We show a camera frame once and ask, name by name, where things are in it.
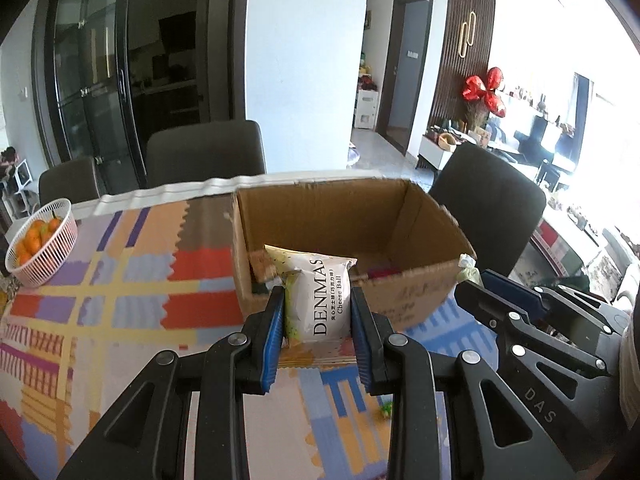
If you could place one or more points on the white basket of oranges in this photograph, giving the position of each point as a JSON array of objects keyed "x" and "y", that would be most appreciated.
[{"x": 47, "y": 260}]

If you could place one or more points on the white low cabinet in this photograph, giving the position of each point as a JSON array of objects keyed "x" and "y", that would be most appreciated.
[{"x": 437, "y": 152}]

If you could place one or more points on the pile of oranges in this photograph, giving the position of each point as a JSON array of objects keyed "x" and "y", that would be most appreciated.
[{"x": 35, "y": 237}]

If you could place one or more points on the wide grey dining chair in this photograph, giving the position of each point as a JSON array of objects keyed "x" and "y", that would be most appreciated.
[{"x": 205, "y": 152}]

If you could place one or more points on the pale green white packet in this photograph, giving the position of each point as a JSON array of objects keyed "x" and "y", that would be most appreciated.
[{"x": 469, "y": 270}]

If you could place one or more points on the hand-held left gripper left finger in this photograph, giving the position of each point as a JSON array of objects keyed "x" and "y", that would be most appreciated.
[{"x": 272, "y": 342}]

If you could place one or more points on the brown wooden door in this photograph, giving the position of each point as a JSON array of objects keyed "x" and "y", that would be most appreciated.
[{"x": 405, "y": 70}]

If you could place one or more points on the dark grey dining chair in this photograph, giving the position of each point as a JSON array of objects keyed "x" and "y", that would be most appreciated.
[{"x": 490, "y": 200}]

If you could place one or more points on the brown cardboard box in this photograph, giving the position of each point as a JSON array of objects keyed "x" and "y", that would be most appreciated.
[{"x": 400, "y": 220}]

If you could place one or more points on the red foil balloon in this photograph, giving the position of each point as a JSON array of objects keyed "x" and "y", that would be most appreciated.
[{"x": 482, "y": 90}]

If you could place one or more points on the black framed glass doors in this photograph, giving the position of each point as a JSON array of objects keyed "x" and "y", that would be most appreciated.
[{"x": 110, "y": 75}]

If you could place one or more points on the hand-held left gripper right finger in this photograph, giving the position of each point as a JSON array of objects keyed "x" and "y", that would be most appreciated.
[{"x": 362, "y": 342}]

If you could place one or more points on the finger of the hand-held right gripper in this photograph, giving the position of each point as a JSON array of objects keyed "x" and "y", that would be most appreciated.
[
  {"x": 490, "y": 310},
  {"x": 515, "y": 290}
]

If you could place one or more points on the green white candy stick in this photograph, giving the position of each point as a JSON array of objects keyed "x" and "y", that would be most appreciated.
[{"x": 386, "y": 409}]

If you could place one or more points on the gold wall ornament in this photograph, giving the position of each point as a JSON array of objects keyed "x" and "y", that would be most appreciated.
[{"x": 467, "y": 35}]

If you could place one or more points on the white snack packet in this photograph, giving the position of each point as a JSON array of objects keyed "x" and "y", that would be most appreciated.
[{"x": 320, "y": 295}]

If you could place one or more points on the small grey dining chair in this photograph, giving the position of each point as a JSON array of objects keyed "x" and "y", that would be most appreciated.
[{"x": 70, "y": 180}]

